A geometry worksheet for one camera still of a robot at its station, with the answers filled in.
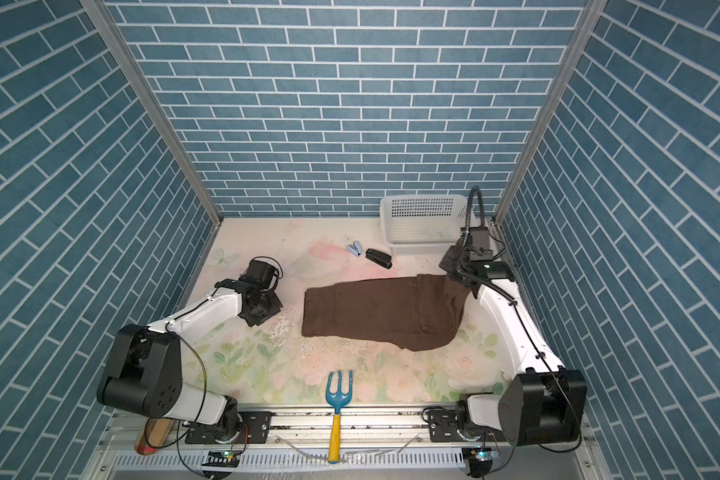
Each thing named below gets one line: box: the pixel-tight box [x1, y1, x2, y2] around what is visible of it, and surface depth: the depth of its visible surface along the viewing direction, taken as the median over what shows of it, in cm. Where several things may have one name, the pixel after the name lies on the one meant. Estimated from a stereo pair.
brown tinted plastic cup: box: [134, 418, 175, 455], surface depth 72 cm
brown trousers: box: [301, 274, 470, 351], surface depth 94 cm
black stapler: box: [365, 248, 393, 269], surface depth 110 cm
